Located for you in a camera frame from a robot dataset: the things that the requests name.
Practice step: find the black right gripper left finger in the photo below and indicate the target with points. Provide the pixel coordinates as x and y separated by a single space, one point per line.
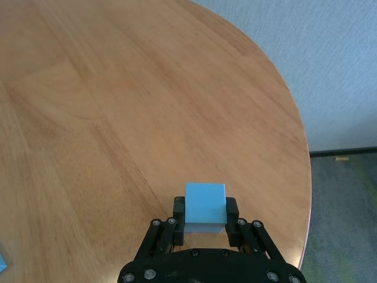
179 224

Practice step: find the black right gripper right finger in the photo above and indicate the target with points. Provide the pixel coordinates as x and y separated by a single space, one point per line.
232 233

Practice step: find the blue cube block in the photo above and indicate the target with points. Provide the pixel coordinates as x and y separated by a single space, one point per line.
3 261
206 206

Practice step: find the small tan floor scrap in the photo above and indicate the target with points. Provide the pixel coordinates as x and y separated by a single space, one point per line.
342 159

